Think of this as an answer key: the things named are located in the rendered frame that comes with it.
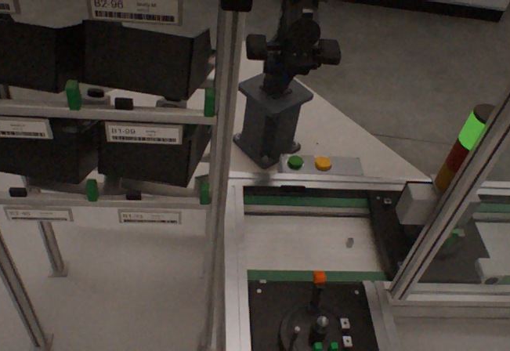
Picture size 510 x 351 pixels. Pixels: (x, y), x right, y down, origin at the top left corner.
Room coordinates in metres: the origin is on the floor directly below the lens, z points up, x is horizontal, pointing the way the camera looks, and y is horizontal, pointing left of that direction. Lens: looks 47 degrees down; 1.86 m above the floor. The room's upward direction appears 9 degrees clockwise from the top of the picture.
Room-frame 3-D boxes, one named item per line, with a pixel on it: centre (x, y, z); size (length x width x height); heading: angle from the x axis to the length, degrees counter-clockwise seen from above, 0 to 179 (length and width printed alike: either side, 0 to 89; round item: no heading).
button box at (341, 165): (0.92, -0.17, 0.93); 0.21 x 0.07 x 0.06; 100
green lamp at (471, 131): (0.61, -0.33, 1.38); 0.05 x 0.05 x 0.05
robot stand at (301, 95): (1.07, -0.02, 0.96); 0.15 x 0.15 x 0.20; 47
